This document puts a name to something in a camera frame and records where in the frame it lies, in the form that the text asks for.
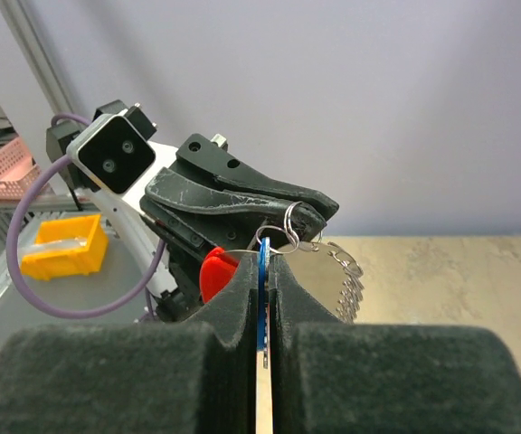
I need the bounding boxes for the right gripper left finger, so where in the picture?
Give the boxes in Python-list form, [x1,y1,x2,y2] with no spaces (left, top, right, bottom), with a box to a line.
[0,256,258,433]

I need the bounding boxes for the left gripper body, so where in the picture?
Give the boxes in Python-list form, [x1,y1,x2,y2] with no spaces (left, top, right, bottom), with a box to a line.
[139,198,222,321]

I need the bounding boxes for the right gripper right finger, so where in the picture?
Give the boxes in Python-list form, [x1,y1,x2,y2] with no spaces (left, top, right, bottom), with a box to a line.
[269,259,521,433]

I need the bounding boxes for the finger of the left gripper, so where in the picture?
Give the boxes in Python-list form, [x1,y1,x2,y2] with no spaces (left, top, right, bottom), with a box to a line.
[145,166,328,250]
[175,134,339,221]

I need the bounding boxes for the blue key tag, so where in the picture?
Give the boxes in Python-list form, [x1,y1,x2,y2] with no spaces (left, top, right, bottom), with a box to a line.
[257,237,270,369]

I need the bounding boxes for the small silver split rings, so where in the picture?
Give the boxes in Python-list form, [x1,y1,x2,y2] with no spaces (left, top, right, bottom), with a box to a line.
[254,201,325,255]

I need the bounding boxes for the yellow plastic bin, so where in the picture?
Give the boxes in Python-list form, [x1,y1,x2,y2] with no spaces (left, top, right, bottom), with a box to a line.
[19,213,109,281]

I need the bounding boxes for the pink plastic basket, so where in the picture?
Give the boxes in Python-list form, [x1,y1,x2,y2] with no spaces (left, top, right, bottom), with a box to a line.
[0,137,41,200]

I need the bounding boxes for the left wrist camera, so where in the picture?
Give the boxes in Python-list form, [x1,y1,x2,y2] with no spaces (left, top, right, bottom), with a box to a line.
[66,100,156,195]

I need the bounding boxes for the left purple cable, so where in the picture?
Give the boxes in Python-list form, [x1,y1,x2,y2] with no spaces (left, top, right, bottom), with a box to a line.
[5,113,167,320]

